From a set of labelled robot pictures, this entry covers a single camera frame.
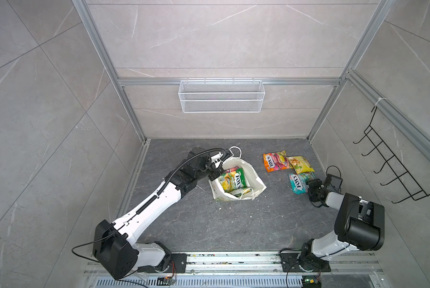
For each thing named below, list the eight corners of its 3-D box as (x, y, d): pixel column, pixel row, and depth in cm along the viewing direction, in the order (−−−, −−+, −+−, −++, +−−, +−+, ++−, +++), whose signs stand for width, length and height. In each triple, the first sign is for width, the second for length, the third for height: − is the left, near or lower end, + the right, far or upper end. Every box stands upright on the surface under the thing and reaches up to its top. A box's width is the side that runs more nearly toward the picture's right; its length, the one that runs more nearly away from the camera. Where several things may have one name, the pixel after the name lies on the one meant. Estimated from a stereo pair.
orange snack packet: (265, 171, 105) (266, 168, 102) (262, 153, 114) (263, 150, 111) (289, 171, 105) (291, 168, 102) (284, 154, 114) (285, 150, 111)
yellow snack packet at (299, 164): (294, 177, 103) (297, 172, 99) (285, 162, 111) (288, 156, 107) (312, 173, 105) (316, 168, 101) (302, 158, 112) (305, 153, 108)
